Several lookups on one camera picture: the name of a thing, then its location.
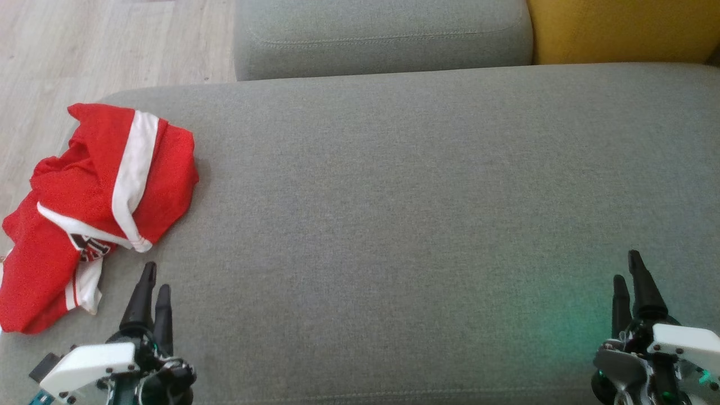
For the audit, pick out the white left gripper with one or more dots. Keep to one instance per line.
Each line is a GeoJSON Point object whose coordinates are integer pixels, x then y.
{"type": "Point", "coordinates": [95, 365]}

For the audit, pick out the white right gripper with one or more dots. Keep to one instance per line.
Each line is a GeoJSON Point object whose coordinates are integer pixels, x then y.
{"type": "Point", "coordinates": [680, 343]}

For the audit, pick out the red basketball jersey white trim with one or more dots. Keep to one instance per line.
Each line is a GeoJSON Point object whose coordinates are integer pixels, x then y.
{"type": "Point", "coordinates": [34, 270]}

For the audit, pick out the red shorts with white stripe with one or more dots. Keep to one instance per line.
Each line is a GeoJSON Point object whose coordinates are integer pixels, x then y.
{"type": "Point", "coordinates": [163, 174]}

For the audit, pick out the grey fabric sofa seat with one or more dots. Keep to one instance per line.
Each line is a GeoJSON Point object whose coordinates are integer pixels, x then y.
{"type": "Point", "coordinates": [394, 225]}

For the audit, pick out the yellow sofa cushion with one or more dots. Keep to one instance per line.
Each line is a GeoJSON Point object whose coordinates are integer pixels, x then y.
{"type": "Point", "coordinates": [619, 28]}

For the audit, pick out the grey sofa back cushion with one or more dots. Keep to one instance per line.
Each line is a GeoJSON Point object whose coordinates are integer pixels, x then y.
{"type": "Point", "coordinates": [382, 34]}

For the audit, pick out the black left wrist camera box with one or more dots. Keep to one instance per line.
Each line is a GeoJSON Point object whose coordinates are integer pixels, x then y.
{"type": "Point", "coordinates": [44, 367]}

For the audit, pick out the blue left camera connector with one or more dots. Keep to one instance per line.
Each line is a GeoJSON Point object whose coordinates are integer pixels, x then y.
{"type": "Point", "coordinates": [40, 399]}

